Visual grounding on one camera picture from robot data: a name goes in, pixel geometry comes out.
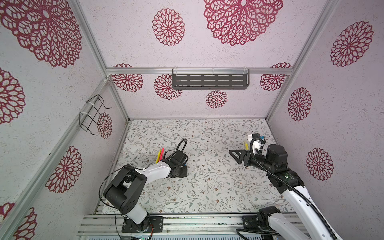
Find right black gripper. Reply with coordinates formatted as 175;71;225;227
229;148;274;176

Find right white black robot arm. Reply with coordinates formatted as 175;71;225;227
229;144;341;240

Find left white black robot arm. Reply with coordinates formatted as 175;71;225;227
103;150;189;233

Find pink highlighter pen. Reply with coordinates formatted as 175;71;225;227
158;148;165;162

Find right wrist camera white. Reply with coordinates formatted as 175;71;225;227
248;133;266;155

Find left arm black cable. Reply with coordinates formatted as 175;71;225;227
164;138;188;160

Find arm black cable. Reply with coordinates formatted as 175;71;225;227
164;138;188;160
249;137;340;240

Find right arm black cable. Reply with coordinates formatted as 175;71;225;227
249;137;340;240

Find dark grey wall shelf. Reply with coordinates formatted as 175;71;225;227
171;69;250;90

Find black wire wall basket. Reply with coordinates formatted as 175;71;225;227
79;95;113;139

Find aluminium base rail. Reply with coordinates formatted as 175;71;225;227
76;213;256;238

